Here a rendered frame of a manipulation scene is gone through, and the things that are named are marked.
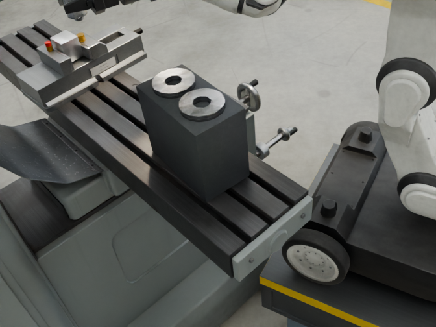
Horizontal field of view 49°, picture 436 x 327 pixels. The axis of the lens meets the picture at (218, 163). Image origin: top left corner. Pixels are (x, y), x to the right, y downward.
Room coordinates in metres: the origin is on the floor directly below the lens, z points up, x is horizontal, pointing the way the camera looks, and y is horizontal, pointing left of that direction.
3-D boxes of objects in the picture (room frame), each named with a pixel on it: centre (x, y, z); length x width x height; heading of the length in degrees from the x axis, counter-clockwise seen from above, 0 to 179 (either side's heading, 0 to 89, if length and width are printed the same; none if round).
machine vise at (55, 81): (1.21, 0.35, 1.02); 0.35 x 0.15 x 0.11; 130
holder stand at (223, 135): (0.78, 0.04, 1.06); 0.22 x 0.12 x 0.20; 32
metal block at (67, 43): (1.19, 0.37, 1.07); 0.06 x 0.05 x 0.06; 40
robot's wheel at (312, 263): (0.80, -0.25, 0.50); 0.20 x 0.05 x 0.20; 56
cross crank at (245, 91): (1.38, -0.11, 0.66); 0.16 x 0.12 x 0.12; 127
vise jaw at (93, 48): (1.23, 0.33, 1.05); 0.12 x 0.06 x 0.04; 40
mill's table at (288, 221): (1.06, 0.27, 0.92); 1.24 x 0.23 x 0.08; 37
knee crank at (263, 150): (1.29, -0.22, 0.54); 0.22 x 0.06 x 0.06; 127
